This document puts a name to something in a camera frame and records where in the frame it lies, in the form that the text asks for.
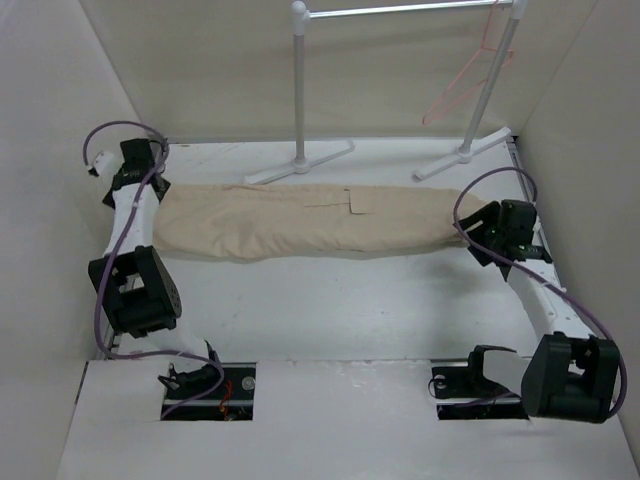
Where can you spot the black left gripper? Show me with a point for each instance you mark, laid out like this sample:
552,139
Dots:
110,198

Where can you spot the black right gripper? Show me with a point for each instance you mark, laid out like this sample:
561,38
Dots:
489,217

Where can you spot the beige cargo trousers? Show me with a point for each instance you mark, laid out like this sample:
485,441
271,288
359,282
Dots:
269,221

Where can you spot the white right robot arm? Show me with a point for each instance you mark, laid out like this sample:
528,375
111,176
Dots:
572,373

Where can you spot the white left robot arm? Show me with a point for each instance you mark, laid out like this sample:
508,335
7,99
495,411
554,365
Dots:
177,342

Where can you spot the white clothes rack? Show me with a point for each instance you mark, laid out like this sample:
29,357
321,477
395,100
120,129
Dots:
356,72

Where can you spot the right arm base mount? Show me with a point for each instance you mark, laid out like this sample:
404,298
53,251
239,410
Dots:
462,395

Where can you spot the pink wire hanger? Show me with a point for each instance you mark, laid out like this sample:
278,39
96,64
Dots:
453,80

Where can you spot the aluminium left table rail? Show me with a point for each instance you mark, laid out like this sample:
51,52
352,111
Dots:
135,293

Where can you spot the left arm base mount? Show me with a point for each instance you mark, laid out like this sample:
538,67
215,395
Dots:
225,395

